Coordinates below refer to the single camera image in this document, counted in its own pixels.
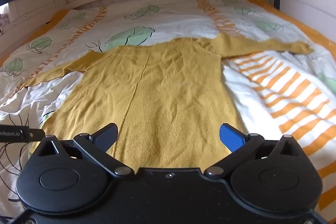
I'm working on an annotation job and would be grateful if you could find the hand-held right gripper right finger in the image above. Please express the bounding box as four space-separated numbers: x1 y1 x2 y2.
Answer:
205 123 302 178

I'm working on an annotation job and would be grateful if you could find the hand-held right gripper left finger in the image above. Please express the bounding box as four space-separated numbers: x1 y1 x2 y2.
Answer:
34 123 132 178

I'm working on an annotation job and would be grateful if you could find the yellow knit sweater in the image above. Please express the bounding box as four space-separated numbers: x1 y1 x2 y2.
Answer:
20 36 314 169

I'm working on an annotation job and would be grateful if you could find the white leaf print duvet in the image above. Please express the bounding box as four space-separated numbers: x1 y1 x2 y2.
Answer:
0 0 336 219

